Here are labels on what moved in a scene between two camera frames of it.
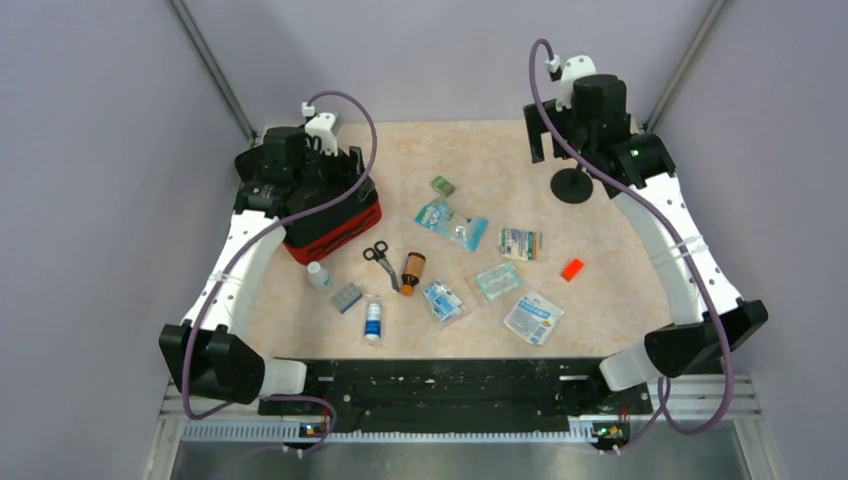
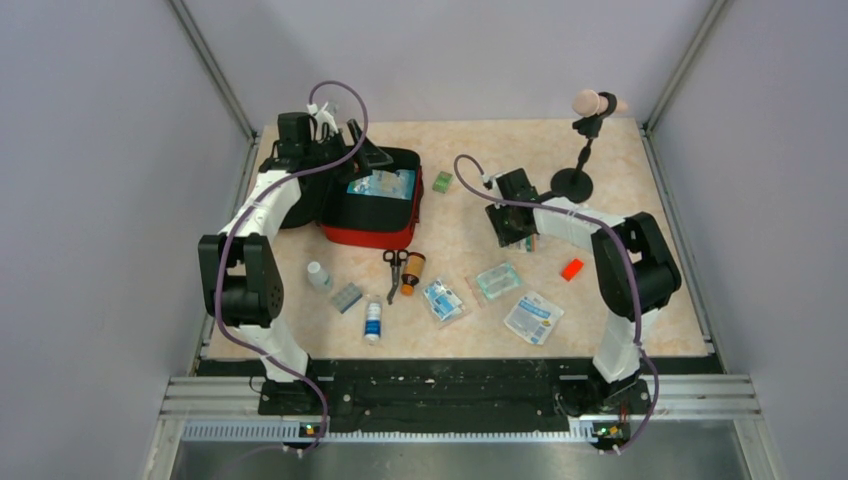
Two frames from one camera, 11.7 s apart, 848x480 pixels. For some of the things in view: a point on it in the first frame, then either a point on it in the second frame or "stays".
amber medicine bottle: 412,273 stays
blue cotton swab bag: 466,232 → 397,184
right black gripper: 535,127 → 506,238
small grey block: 347,298 stays
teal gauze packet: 498,280 stays
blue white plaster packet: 444,304 stays
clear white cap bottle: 319,277 stays
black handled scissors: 377,254 → 395,259
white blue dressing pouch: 533,318 stays
